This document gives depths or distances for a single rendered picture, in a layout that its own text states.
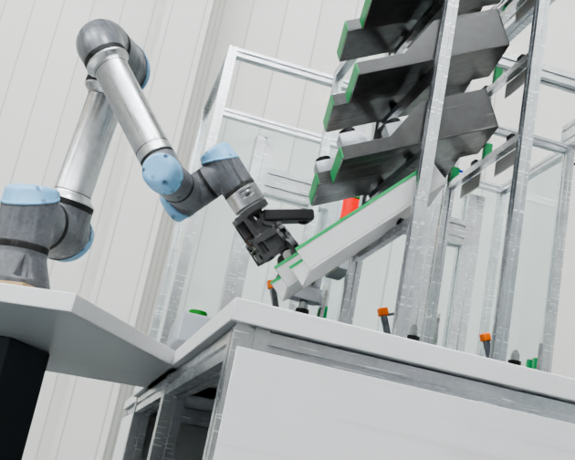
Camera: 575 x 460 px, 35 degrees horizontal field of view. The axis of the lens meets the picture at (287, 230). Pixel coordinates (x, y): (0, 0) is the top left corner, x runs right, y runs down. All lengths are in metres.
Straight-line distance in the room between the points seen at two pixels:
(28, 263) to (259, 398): 0.88
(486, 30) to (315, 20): 4.03
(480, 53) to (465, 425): 0.72
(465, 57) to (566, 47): 3.75
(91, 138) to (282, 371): 1.08
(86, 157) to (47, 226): 0.22
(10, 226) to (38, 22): 4.53
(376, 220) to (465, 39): 0.38
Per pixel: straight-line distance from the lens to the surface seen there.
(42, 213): 1.96
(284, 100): 5.47
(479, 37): 1.69
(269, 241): 1.95
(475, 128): 1.61
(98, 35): 2.05
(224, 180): 1.96
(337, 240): 1.50
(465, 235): 3.33
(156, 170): 1.85
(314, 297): 1.95
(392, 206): 1.53
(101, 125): 2.13
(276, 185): 3.14
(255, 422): 1.16
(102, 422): 5.03
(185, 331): 1.89
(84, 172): 2.10
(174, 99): 5.47
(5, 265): 1.92
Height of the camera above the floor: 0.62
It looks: 17 degrees up
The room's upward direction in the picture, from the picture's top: 11 degrees clockwise
